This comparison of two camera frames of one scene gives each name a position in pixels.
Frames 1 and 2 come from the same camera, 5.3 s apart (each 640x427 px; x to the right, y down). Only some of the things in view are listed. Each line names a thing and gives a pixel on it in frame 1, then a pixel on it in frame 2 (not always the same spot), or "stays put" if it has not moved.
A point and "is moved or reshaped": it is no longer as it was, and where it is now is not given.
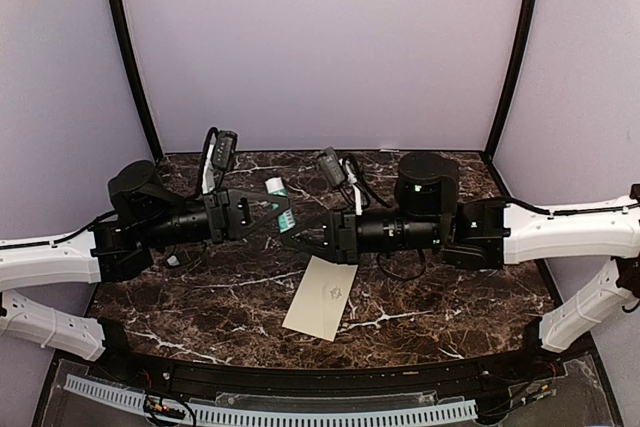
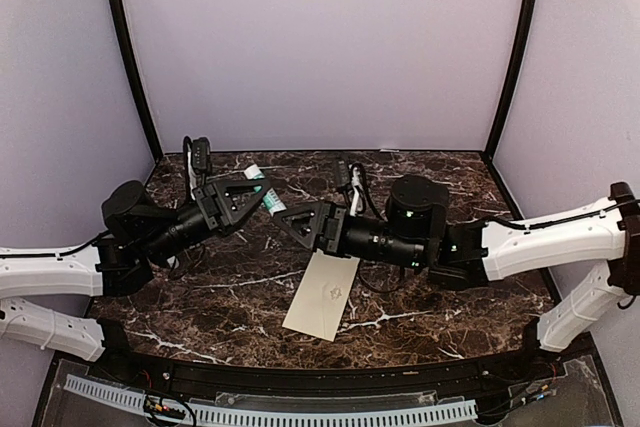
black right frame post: (524, 26) stays put
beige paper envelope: (320, 298) stays put
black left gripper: (228, 222) -> (217, 205)
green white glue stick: (286, 219) is moved or reshaped
